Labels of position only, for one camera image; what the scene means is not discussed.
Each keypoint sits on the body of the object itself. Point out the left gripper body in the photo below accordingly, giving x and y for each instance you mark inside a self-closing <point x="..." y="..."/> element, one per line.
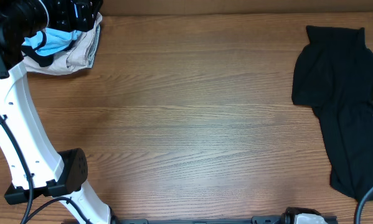
<point x="88" y="8"/>

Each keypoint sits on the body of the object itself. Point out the light blue t-shirt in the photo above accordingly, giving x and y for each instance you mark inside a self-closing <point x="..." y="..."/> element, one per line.
<point x="50" y="42"/>

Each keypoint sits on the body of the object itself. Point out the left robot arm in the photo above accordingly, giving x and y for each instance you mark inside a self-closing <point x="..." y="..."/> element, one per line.
<point x="36" y="167"/>

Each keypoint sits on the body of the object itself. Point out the folded beige garment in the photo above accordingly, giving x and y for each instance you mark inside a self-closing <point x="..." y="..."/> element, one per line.
<point x="55" y="52"/>

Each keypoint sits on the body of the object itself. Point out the folded black garment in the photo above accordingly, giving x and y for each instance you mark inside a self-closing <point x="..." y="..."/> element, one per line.
<point x="43" y="56"/>

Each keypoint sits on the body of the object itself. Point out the black garment on right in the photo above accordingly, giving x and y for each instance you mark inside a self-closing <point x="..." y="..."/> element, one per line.
<point x="334" y="76"/>

